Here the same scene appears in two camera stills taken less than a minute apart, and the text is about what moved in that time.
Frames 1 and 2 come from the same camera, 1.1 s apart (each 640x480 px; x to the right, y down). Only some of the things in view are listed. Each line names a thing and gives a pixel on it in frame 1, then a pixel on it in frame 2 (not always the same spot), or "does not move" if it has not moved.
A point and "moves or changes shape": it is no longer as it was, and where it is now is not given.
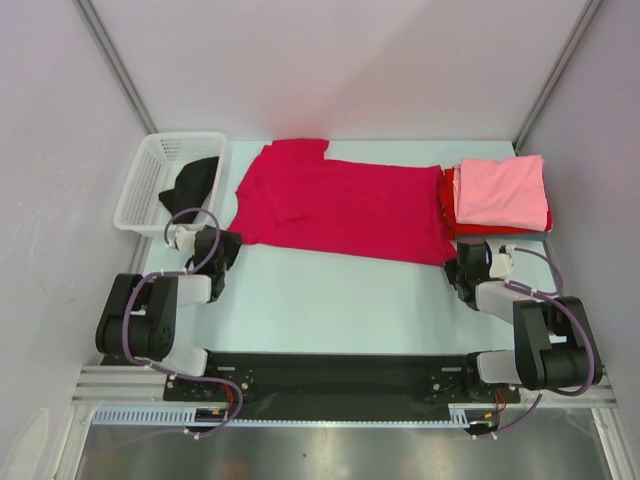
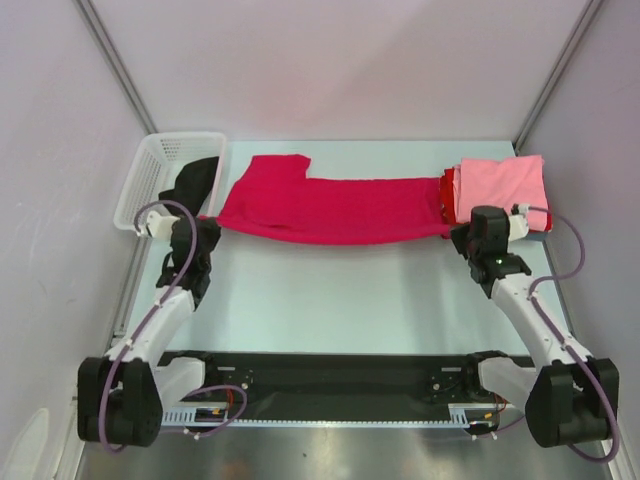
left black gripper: (231, 241) to (212, 230)
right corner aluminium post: (557, 73) does not move
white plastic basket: (140, 209) does not move
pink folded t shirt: (503, 193) does not move
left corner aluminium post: (108, 48) does not move
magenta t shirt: (293, 197) moves or changes shape
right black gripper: (461, 270) to (461, 239)
